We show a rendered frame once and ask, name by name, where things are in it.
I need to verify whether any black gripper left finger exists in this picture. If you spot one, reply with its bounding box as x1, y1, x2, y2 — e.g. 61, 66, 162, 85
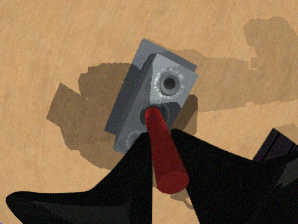
5, 132, 153, 224

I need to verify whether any red peg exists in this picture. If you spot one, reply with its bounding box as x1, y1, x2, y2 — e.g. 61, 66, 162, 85
144, 108, 189, 194

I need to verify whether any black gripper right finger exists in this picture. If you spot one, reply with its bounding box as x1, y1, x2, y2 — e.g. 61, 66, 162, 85
170, 128, 298, 224

